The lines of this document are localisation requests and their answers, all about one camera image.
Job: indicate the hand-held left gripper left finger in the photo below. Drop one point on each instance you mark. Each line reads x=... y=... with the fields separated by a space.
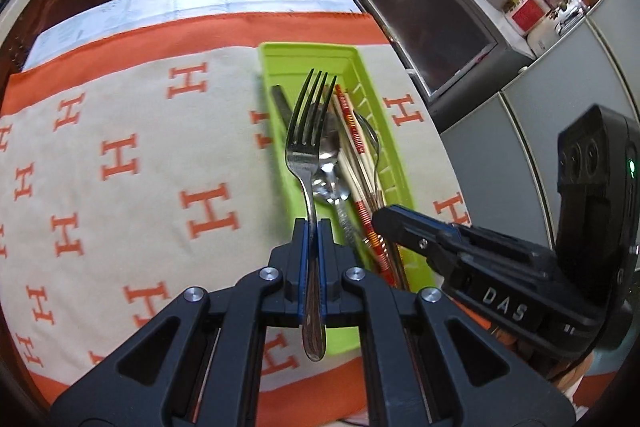
x=300 y=257

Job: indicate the red label jar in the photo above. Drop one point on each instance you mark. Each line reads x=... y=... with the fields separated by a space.
x=527 y=12

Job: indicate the green plastic utensil tray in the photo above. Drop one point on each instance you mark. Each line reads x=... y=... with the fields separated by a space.
x=310 y=57

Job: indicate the large steel spoon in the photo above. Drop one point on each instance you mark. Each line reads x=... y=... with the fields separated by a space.
x=330 y=187

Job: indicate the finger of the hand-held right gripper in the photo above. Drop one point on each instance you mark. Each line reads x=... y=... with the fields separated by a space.
x=440 y=223
x=500 y=297

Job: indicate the steel fork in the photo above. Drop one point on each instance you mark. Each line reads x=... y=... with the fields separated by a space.
x=302 y=152

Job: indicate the small steel spoon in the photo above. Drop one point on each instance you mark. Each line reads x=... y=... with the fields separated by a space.
x=370 y=134

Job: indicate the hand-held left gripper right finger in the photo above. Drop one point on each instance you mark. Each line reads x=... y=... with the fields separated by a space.
x=322 y=257

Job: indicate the orange beige printed blanket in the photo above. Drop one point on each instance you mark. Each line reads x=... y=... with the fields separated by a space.
x=140 y=247

